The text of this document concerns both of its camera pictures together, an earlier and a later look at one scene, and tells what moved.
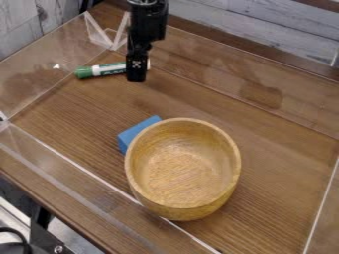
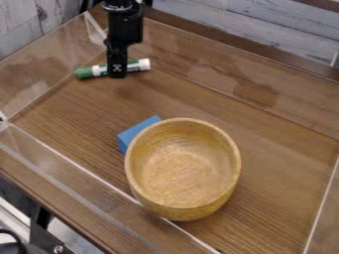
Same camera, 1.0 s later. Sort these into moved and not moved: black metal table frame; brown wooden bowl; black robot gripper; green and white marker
Moved: black robot gripper
Not moved: green and white marker; brown wooden bowl; black metal table frame
